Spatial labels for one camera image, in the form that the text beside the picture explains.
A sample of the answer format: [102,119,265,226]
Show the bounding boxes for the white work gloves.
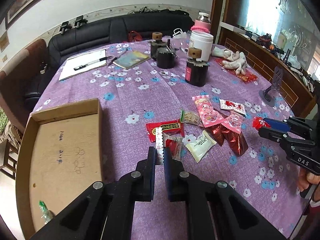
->
[211,47,247,75]

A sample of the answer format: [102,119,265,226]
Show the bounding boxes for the red foil candy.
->
[252,116,271,131]

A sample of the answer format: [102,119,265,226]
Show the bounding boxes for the red foil bag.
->
[215,57,259,84]

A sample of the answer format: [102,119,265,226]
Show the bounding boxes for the brown cardboard tray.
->
[15,98,103,239]

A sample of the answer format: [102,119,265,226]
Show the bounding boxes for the red long snack bar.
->
[146,120,184,142]

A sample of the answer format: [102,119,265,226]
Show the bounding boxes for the white green snack packet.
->
[186,130,216,163]

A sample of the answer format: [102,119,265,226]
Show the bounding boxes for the white paper pad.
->
[59,49,106,81]

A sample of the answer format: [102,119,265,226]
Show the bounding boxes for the wooden sideboard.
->
[218,28,316,118]

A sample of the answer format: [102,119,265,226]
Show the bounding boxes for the black phone stand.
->
[259,66,284,107]

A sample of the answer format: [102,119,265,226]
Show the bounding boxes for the pink thermos flask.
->
[191,12,211,33]

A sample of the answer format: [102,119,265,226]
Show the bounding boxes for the white plastic canister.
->
[189,30,214,62]

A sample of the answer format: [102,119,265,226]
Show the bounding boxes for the small colourful notebook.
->
[113,51,150,69]

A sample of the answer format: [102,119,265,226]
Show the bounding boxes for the black round jar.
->
[156,47,175,69]

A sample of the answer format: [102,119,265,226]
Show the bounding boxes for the black leather sofa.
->
[23,10,194,109]

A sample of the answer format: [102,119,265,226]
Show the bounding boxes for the brown red armchair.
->
[1,38,48,133]

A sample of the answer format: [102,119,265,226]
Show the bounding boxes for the white red snack packet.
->
[155,127,183,165]

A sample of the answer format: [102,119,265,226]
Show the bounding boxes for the black device on sofa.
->
[74,15,88,28]
[59,21,72,35]

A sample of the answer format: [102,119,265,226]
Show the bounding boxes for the purple floral tablecloth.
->
[34,52,306,237]

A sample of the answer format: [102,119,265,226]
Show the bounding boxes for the green candy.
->
[39,200,54,224]

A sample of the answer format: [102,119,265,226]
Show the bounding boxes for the dark red foil packet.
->
[221,126,248,156]

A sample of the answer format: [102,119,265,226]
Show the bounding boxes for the wooden stool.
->
[0,139,18,180]

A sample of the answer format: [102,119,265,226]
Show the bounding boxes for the rear black jar wooden knob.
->
[150,31,168,61]

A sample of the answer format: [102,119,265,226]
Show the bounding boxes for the person's right hand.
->
[297,167,320,206]

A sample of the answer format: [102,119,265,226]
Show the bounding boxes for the black jar with wooden knob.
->
[185,48,209,87]

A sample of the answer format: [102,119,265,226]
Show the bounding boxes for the black white pen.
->
[74,56,112,71]

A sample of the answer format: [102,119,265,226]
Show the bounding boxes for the clear green-edged snack packet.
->
[180,109,203,127]

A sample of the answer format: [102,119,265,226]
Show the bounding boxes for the pink cartoon snack packet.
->
[192,95,224,128]

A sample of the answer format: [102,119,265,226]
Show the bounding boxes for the small white red packet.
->
[219,99,246,116]

